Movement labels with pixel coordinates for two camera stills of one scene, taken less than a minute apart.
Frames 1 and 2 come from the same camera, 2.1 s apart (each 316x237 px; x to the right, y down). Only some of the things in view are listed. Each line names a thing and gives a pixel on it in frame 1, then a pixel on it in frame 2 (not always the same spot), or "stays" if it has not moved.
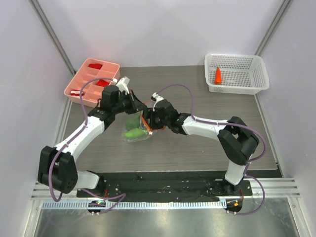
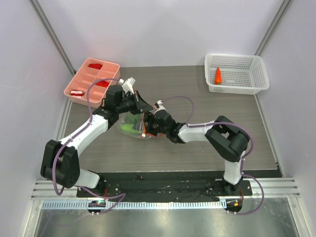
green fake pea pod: x=136 y=133 -> x=128 y=128
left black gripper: x=136 y=104 stays
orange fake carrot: x=218 y=78 stays
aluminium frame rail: x=275 y=188 stays
